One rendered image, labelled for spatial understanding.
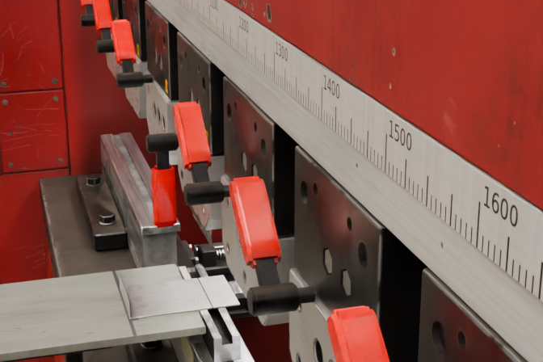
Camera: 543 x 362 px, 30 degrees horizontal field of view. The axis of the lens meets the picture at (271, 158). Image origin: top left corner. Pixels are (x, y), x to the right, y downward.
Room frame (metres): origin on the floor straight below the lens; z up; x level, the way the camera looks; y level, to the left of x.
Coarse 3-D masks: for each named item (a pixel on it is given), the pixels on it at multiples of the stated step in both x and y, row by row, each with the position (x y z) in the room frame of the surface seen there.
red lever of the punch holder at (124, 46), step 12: (120, 24) 1.20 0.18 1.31; (120, 36) 1.19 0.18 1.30; (132, 36) 1.19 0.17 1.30; (120, 48) 1.17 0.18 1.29; (132, 48) 1.17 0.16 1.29; (120, 60) 1.16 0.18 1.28; (132, 60) 1.17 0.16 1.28; (132, 72) 1.15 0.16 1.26; (120, 84) 1.14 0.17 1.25; (132, 84) 1.14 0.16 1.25
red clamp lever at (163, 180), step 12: (156, 144) 0.94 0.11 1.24; (168, 144) 0.94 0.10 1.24; (156, 156) 0.95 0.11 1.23; (168, 156) 0.95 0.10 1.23; (156, 168) 0.95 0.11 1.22; (168, 168) 0.95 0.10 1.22; (156, 180) 0.94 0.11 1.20; (168, 180) 0.94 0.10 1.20; (156, 192) 0.94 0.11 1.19; (168, 192) 0.94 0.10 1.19; (156, 204) 0.94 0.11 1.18; (168, 204) 0.94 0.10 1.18; (156, 216) 0.94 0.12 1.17; (168, 216) 0.94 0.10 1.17
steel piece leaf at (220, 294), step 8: (200, 280) 1.14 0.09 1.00; (208, 280) 1.14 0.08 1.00; (216, 280) 1.14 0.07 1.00; (224, 280) 1.14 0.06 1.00; (208, 288) 1.12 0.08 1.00; (216, 288) 1.12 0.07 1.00; (224, 288) 1.12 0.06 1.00; (208, 296) 1.10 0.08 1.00; (216, 296) 1.10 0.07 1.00; (224, 296) 1.10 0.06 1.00; (232, 296) 1.10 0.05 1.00; (216, 304) 1.08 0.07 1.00; (224, 304) 1.08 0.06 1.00; (232, 304) 1.08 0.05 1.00
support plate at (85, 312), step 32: (0, 288) 1.13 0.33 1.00; (32, 288) 1.13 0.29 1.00; (64, 288) 1.13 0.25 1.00; (96, 288) 1.13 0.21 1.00; (0, 320) 1.04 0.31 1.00; (32, 320) 1.04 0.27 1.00; (64, 320) 1.04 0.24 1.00; (96, 320) 1.04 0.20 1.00; (160, 320) 1.04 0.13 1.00; (192, 320) 1.04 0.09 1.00; (0, 352) 0.97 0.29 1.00; (32, 352) 0.97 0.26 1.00; (64, 352) 0.98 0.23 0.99
